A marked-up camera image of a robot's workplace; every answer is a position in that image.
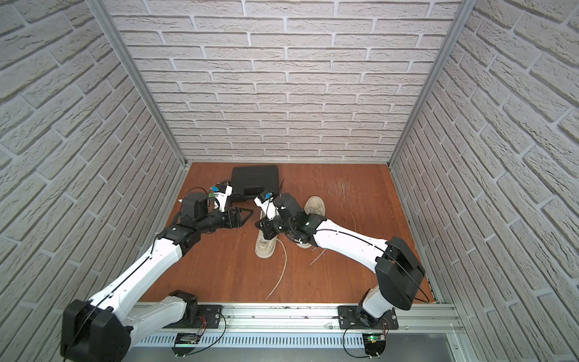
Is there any beige sneaker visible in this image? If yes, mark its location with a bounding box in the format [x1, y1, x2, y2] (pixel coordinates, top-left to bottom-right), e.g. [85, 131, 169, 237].
[296, 196, 326, 268]
[255, 231, 288, 301]

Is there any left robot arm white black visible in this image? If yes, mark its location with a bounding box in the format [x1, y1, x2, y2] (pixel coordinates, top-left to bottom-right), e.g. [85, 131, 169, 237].
[60, 192, 253, 361]

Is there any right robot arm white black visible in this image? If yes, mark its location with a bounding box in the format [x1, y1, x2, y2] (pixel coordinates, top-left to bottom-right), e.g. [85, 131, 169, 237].
[254, 192, 425, 327]

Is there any black plastic tool case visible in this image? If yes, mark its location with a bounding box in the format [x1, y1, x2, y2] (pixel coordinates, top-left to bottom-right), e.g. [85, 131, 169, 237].
[230, 165, 280, 203]

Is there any left controller board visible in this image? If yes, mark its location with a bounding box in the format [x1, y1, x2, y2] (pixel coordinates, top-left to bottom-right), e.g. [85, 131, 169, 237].
[172, 333, 202, 357]

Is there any controller board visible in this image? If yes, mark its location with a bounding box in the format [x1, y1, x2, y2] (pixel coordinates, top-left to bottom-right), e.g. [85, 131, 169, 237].
[172, 333, 202, 357]
[362, 333, 387, 359]

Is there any right controller board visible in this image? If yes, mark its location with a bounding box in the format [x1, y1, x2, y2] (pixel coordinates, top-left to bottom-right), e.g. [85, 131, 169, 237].
[362, 333, 387, 359]

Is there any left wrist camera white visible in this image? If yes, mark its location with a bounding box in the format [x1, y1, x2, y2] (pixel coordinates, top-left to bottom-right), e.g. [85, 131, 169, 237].
[210, 181, 232, 212]

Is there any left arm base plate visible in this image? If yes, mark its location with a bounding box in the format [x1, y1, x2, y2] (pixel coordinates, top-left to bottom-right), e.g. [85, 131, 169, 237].
[166, 304, 223, 329]

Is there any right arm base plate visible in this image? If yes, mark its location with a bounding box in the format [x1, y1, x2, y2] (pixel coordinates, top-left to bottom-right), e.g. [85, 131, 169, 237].
[337, 305, 399, 330]

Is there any aluminium front rail frame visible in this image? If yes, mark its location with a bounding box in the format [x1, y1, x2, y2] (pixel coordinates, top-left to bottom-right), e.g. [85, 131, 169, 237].
[132, 303, 476, 361]

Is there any left corner aluminium post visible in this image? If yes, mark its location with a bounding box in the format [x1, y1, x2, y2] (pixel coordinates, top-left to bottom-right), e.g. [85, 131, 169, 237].
[87, 0, 187, 167]

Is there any corner aluminium post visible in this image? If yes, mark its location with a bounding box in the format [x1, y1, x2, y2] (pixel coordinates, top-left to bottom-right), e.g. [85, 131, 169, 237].
[87, 0, 187, 167]
[388, 0, 477, 169]

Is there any right corner aluminium post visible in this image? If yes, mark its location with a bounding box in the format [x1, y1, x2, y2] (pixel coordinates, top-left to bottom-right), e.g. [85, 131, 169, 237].
[388, 0, 477, 169]

